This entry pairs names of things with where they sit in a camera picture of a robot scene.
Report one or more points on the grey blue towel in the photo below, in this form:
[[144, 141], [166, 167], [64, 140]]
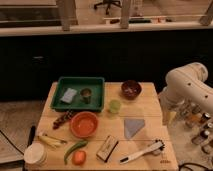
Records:
[[132, 126]]

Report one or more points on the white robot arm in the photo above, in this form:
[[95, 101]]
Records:
[[186, 83]]

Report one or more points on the dark brown bowl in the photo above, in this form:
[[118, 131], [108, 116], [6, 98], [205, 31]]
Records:
[[131, 89]]

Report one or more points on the red orange bowl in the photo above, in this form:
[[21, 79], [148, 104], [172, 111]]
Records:
[[84, 124]]

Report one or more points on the metal cup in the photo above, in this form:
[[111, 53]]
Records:
[[86, 95]]

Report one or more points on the green plastic tray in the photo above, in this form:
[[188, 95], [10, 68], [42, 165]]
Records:
[[95, 84]]

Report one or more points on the grey sponge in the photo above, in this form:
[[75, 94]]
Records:
[[68, 95]]

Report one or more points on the dark red dried pepper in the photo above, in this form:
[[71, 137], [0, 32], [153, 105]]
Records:
[[62, 119]]

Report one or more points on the wooden block eraser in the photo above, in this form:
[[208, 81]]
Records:
[[107, 148]]

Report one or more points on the green chili pepper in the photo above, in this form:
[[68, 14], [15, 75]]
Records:
[[78, 145]]

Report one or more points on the orange tomato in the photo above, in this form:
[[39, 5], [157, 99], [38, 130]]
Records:
[[79, 157]]

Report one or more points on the yellow corn husk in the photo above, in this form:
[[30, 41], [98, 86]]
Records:
[[51, 141]]

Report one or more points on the black office chair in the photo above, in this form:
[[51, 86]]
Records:
[[108, 3]]

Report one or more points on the white round lid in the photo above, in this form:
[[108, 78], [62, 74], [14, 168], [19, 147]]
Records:
[[35, 154]]

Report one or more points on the white handled brush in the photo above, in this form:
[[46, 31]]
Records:
[[158, 144]]

